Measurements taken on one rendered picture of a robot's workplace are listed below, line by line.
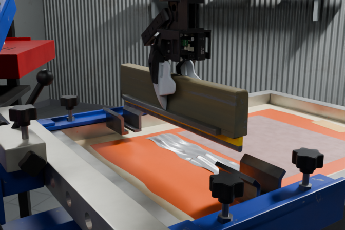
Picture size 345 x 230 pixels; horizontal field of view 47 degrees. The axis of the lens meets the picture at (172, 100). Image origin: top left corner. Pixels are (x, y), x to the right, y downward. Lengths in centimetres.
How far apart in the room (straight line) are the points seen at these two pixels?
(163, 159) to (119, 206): 37
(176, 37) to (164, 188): 27
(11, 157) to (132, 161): 31
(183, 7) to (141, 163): 33
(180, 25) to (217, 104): 16
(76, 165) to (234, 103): 25
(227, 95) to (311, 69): 343
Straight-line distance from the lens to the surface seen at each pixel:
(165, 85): 72
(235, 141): 63
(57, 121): 98
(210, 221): 53
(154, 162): 83
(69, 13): 510
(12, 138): 64
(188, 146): 90
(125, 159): 84
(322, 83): 404
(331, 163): 88
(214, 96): 64
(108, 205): 49
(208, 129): 64
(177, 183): 73
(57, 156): 65
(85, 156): 78
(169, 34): 69
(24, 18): 512
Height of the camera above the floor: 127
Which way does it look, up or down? 13 degrees down
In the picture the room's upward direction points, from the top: straight up
